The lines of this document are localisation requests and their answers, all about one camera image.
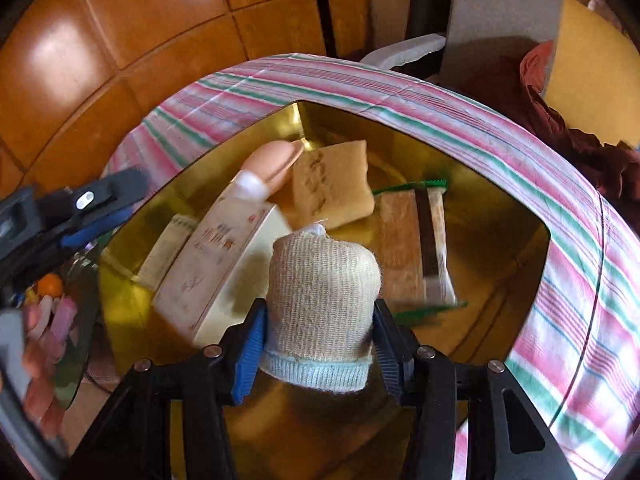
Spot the large cream medicine box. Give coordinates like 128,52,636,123
151,195,293,348

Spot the beige sponge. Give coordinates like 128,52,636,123
290,140,376,228

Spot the person's left hand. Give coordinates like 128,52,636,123
21,340,67,436

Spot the grey yellow blue sofa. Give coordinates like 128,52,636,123
360,0,640,151

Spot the orange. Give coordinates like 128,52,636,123
37,272,64,297

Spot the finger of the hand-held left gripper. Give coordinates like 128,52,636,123
40,167,151,226
60,207,133,256

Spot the wooden wardrobe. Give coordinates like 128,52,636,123
0,0,371,196

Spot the dark red jacket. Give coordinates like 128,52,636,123
450,40,640,206

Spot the small green white box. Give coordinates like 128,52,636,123
136,213,201,291

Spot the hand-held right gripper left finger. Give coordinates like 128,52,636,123
65,299,268,480

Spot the striped pink green cloth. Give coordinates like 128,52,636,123
102,52,640,480

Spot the beige sock with blue cuff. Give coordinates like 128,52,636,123
259,220,383,392

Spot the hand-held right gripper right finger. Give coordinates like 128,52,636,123
372,299,576,480

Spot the gold tin box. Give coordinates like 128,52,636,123
97,100,552,480

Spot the brown snack bar packet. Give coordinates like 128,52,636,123
372,177,468,318

